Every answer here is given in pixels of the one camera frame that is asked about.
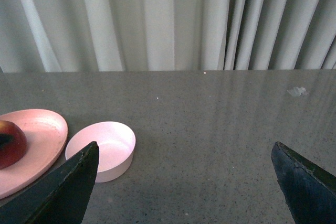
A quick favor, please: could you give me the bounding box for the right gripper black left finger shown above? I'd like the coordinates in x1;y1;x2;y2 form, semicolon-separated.
1;142;99;223

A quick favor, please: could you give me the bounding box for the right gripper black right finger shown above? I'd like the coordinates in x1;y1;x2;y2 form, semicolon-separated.
271;142;335;223

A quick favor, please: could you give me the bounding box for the red apple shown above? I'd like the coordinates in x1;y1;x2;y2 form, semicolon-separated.
1;120;27;169

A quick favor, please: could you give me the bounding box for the pink plastic plate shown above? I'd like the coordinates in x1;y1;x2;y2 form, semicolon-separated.
1;109;68;199

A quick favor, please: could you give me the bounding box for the light pink bowl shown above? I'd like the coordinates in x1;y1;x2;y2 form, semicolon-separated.
65;121;136;183

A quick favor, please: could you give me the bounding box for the small white paper scrap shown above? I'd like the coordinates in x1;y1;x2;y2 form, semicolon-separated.
287;87;308;97

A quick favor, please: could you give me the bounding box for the white pleated curtain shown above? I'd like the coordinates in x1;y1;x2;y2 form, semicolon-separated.
1;0;335;72

